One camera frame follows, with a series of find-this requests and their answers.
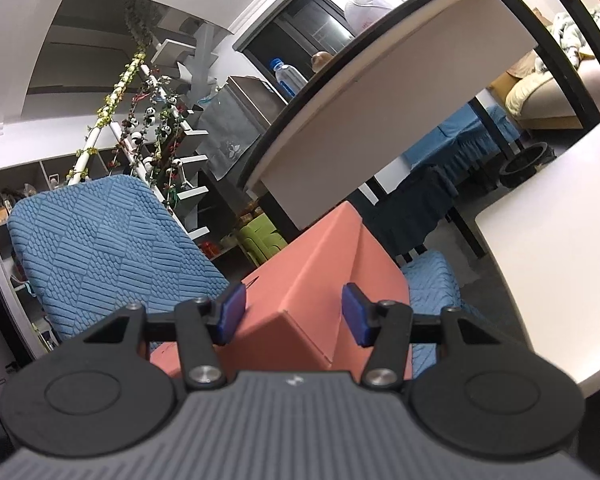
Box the salmon pink box lid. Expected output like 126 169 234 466
149 199 413 380

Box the green plastic stool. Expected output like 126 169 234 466
235 212 287 266

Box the blue covered chair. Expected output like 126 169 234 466
7 174 228 341
347 105 500 258

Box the white front table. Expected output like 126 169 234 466
476 124 600 396

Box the black round bin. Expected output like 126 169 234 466
498 142 556 190

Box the grey refrigerator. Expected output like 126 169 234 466
197 76 287 185

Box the white table black edge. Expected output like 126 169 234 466
238 0 535 229

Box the grey storage shelf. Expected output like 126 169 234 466
0 160 128 362

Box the clear plastic water bottle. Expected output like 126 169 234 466
270 58 308 99

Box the beige sofa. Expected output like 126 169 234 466
488 0 600 130

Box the dark window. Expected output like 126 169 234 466
234 0 353 90

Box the white stair rail with flowers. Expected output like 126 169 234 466
65 47 211 243

